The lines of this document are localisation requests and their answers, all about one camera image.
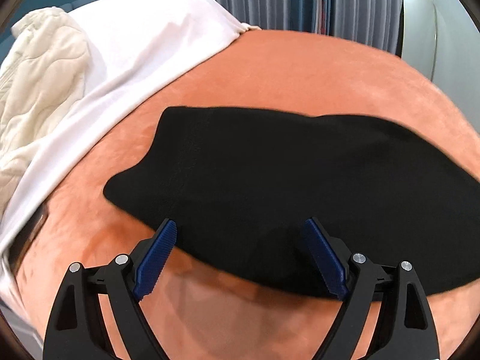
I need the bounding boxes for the black pants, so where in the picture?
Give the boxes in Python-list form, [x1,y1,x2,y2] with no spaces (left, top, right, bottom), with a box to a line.
[103,107,479,297]

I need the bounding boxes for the orange bed cover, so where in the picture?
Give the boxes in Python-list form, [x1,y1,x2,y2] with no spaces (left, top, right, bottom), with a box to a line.
[16,31,479,359]

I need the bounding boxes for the cream quilted comforter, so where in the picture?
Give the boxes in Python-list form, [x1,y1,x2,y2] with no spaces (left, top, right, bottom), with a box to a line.
[1,7,90,208]

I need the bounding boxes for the white sheet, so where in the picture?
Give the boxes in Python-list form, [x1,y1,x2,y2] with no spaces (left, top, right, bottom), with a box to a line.
[0,0,262,316]

